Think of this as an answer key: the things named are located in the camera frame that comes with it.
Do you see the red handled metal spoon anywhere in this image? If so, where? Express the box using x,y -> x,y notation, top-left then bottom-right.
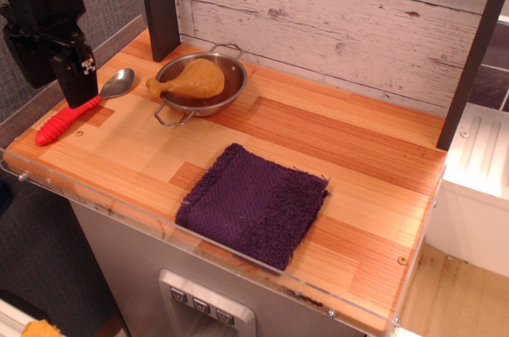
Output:
35,68 -> 135,145

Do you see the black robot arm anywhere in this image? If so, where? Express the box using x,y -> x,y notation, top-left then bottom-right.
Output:
1,0 -> 98,108

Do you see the dark right wooden post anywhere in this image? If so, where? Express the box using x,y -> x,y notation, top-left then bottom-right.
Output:
436,0 -> 505,151

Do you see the steel pan with handles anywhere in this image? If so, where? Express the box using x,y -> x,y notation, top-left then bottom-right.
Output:
146,42 -> 248,126

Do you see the dark wooden post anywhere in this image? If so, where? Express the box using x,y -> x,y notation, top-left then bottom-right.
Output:
144,0 -> 181,62
436,0 -> 505,151

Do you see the dark left wooden post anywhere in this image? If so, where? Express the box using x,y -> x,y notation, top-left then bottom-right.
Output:
144,0 -> 181,62

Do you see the dark purple towel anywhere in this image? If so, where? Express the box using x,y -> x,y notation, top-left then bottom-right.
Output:
176,144 -> 328,270

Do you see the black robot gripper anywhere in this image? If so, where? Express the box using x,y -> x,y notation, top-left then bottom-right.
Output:
3,14 -> 98,109

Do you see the toy chicken drumstick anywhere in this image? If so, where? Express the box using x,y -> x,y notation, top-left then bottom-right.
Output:
146,58 -> 225,99

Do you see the silver toy fridge dispenser panel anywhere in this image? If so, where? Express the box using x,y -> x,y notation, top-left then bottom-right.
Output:
158,269 -> 257,336

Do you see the clear acrylic table guard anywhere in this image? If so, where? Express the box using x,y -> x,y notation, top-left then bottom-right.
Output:
2,150 -> 436,336

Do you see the yellow object at bottom left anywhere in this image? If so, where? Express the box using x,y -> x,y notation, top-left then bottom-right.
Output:
21,320 -> 62,337

